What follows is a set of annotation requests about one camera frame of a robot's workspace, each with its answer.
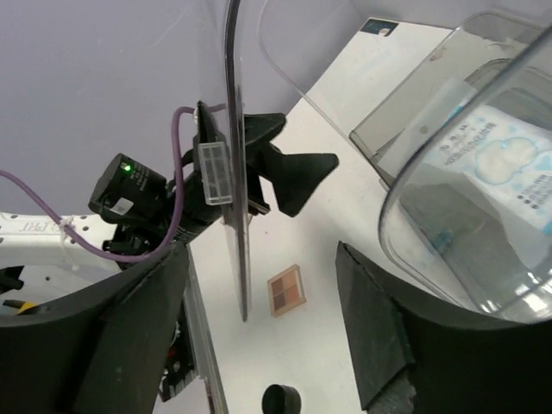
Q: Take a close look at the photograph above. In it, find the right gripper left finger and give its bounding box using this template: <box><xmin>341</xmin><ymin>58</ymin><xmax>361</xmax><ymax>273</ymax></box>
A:
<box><xmin>1</xmin><ymin>248</ymin><xmax>189</xmax><ymax>413</ymax></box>

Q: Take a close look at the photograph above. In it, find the cotton pad pack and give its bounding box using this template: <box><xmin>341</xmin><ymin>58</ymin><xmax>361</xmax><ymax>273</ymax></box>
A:
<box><xmin>425</xmin><ymin>103</ymin><xmax>551</xmax><ymax>236</ymax></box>

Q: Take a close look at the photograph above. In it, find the four-pan brown eyeshadow palette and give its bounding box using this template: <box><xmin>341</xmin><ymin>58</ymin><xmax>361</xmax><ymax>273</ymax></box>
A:
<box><xmin>267</xmin><ymin>264</ymin><xmax>306</xmax><ymax>317</ymax></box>

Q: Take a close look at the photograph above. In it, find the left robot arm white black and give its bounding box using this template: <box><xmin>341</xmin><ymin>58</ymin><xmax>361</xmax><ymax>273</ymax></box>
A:
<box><xmin>1</xmin><ymin>103</ymin><xmax>339</xmax><ymax>272</ymax></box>

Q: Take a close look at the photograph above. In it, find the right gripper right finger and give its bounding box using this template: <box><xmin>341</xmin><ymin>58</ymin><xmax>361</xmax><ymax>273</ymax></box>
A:
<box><xmin>336</xmin><ymin>242</ymin><xmax>551</xmax><ymax>413</ymax></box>

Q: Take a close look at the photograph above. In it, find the left blue table label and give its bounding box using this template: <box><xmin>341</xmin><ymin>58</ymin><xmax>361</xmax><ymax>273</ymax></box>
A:
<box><xmin>361</xmin><ymin>18</ymin><xmax>398</xmax><ymax>37</ymax></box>

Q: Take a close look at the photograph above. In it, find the black jar centre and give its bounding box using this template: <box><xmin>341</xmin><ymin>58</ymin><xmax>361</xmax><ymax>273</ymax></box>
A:
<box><xmin>261</xmin><ymin>384</ymin><xmax>302</xmax><ymax>414</ymax></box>

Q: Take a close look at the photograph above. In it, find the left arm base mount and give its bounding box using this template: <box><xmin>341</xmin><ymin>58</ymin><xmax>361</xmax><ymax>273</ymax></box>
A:
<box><xmin>158</xmin><ymin>303</ymin><xmax>197</xmax><ymax>403</ymax></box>

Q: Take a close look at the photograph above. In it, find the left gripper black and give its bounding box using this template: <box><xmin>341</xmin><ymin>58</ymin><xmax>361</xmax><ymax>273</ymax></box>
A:
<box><xmin>172</xmin><ymin>104</ymin><xmax>339</xmax><ymax>243</ymax></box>

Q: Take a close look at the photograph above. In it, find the clear acrylic drawer organizer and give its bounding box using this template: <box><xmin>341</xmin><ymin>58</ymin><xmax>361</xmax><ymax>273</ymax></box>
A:
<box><xmin>189</xmin><ymin>0</ymin><xmax>552</xmax><ymax>324</ymax></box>

